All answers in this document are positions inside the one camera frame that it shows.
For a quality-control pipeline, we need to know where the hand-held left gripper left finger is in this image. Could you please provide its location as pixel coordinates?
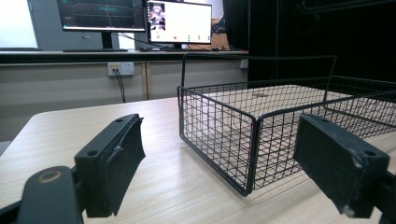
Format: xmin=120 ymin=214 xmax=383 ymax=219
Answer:
xmin=74 ymin=113 xmax=147 ymax=218

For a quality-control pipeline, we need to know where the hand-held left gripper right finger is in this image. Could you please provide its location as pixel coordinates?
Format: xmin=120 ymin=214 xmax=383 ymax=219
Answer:
xmin=292 ymin=113 xmax=390 ymax=219

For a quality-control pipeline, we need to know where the long grey desk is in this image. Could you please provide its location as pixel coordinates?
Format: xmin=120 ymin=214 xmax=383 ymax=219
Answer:
xmin=0 ymin=49 xmax=249 ymax=65

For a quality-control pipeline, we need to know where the black keyboard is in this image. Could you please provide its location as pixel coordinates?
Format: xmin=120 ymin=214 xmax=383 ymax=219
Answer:
xmin=62 ymin=48 xmax=129 ymax=53

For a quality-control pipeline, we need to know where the black curtain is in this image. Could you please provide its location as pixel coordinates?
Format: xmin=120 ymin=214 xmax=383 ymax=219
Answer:
xmin=222 ymin=0 xmax=396 ymax=83

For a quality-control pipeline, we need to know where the dark-screen computer monitor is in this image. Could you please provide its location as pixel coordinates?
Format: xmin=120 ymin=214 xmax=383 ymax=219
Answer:
xmin=56 ymin=0 xmax=147 ymax=49

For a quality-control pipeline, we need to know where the white-screen computer monitor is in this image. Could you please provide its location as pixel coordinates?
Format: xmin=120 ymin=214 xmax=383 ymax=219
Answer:
xmin=146 ymin=0 xmax=213 ymax=50

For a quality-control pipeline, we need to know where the black wire basket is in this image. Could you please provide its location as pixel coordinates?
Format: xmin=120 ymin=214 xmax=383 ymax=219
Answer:
xmin=177 ymin=53 xmax=396 ymax=198

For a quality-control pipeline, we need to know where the black power cable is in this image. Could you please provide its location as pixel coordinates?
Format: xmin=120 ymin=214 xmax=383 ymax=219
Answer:
xmin=113 ymin=68 xmax=127 ymax=104

